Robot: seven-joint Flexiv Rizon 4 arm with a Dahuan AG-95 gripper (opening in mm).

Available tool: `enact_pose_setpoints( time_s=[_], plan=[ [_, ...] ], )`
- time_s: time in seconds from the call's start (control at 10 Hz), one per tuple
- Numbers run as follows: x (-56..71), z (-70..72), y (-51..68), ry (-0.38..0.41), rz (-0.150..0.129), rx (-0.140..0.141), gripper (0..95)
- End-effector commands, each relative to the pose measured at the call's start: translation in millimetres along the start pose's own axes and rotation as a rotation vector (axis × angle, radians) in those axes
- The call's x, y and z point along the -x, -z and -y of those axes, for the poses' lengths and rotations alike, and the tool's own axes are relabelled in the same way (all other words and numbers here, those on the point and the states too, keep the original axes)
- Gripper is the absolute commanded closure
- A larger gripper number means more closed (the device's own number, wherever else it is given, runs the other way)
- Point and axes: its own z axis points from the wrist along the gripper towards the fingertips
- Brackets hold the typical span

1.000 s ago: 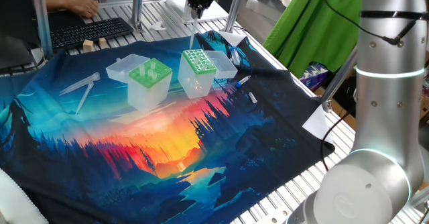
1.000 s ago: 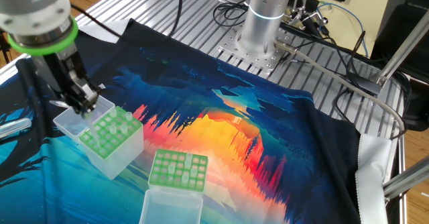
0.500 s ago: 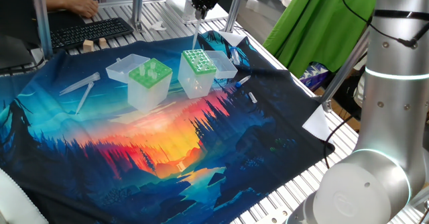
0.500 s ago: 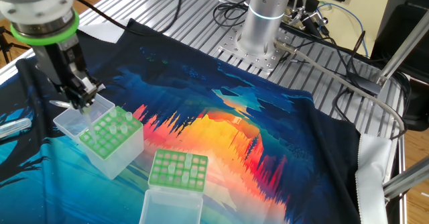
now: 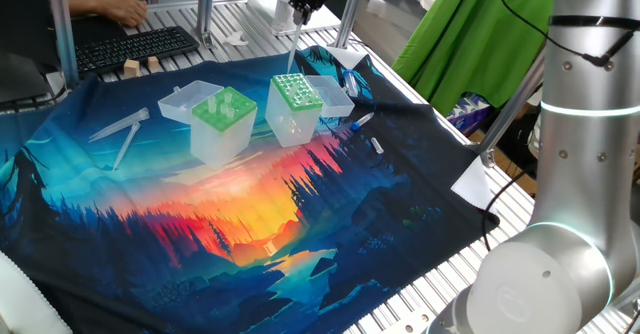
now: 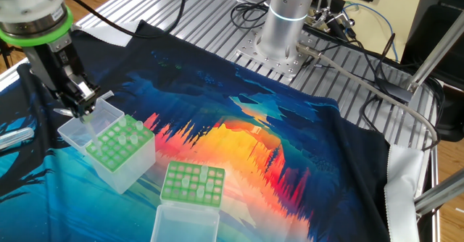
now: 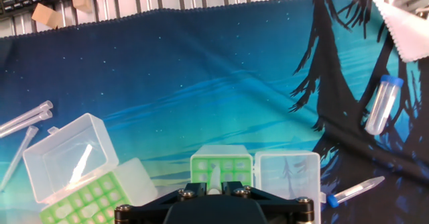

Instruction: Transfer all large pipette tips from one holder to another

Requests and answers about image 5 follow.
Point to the aluminium frame beam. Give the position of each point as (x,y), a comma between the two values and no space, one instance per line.
(627,301)

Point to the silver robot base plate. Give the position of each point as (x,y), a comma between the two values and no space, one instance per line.
(412,324)

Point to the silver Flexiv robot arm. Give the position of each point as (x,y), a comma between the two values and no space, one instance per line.
(550,284)

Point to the black computer keyboard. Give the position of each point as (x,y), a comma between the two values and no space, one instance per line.
(135,46)

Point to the printed sunset landscape cloth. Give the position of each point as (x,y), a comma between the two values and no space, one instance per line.
(250,224)

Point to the slanted aluminium frame post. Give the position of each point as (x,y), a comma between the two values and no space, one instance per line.
(510,109)

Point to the blue patterned box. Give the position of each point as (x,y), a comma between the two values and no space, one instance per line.
(467,114)

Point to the person bare hand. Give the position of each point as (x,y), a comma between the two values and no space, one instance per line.
(124,11)

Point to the bright green fabric sheet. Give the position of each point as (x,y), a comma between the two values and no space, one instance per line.
(460,44)

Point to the crumpled white paper scrap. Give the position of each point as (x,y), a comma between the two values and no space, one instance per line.
(235,38)

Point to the person dark clothed torso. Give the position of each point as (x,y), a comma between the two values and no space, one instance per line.
(25,24)

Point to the slim blue-capped conical tube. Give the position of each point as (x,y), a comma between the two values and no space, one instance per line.
(362,121)

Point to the person bare forearm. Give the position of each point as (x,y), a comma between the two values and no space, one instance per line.
(85,5)

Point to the white stand with base plate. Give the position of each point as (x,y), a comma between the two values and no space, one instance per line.
(277,19)

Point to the clear box green tip rack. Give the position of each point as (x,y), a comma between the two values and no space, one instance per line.
(220,146)
(292,126)

